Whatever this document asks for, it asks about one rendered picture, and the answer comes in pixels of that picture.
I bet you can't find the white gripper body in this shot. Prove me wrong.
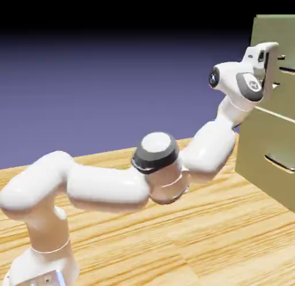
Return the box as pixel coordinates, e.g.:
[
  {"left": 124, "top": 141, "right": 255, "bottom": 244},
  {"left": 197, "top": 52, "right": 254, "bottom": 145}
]
[{"left": 259, "top": 42, "right": 280, "bottom": 103}]

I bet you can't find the olive drawer front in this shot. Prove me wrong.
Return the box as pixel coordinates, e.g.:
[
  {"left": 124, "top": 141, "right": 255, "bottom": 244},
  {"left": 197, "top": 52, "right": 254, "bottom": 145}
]
[
  {"left": 249, "top": 13, "right": 295, "bottom": 120},
  {"left": 235, "top": 107, "right": 295, "bottom": 211}
]

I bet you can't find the olive green cabinet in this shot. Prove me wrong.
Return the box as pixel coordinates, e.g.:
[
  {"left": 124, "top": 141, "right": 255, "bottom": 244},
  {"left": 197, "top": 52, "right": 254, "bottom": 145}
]
[{"left": 235, "top": 13, "right": 295, "bottom": 211}]

